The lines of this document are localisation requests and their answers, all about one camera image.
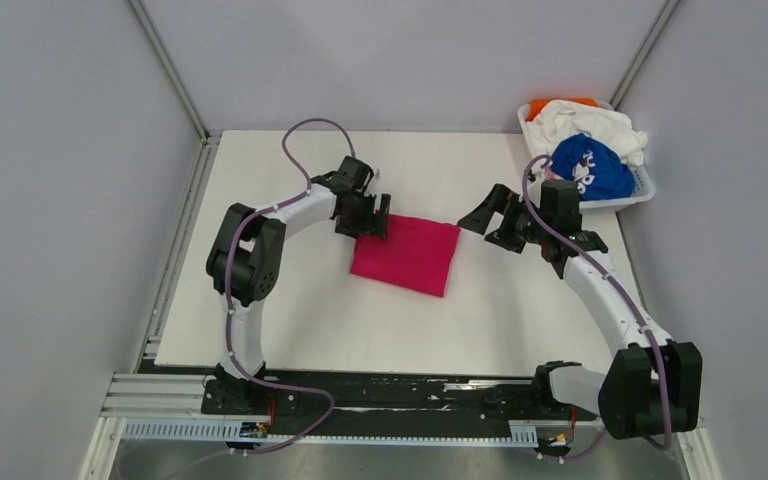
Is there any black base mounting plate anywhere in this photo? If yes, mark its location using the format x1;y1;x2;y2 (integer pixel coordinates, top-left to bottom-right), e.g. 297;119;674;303
200;369;595;439

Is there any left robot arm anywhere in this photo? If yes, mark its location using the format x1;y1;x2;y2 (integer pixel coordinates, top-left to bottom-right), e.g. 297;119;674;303
206;156;391;413

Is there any white perforated laundry basket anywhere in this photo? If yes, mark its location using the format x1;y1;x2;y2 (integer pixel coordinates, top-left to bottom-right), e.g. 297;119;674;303
518;99;654;211

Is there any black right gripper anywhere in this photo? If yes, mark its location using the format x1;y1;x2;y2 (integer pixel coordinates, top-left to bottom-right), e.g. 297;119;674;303
456;184;549;254

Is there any white slotted cable duct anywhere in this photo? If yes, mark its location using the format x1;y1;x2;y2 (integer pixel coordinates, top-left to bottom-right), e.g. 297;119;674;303
122;419;538;448

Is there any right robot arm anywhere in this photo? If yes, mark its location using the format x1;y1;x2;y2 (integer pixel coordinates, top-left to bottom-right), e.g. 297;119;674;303
457;180;703;439

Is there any aluminium frame rail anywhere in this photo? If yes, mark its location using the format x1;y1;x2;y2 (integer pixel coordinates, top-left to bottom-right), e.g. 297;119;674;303
102;370;596;420

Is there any orange t-shirt in basket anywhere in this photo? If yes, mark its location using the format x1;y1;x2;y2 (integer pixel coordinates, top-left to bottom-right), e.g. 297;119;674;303
523;97;600;122

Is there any white t-shirt in basket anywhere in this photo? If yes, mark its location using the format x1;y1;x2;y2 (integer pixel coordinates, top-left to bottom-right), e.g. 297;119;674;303
518;100;648;167

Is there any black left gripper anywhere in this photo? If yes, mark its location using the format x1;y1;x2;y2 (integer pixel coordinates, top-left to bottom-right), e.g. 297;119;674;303
336;192;391;242

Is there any pink t-shirt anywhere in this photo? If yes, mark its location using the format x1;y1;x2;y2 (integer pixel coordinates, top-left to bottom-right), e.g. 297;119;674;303
349;215;461;298

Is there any blue t-shirt in basket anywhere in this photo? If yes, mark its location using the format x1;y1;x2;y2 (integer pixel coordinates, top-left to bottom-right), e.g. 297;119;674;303
551;133;635;201

